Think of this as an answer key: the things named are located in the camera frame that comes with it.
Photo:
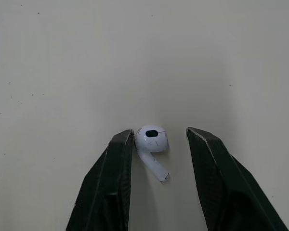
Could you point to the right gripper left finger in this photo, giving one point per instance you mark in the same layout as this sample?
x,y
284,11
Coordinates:
x,y
106,187

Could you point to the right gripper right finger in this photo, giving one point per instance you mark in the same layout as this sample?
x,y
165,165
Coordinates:
x,y
228,192

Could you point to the white earbud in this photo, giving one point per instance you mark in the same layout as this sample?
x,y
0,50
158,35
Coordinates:
x,y
152,144

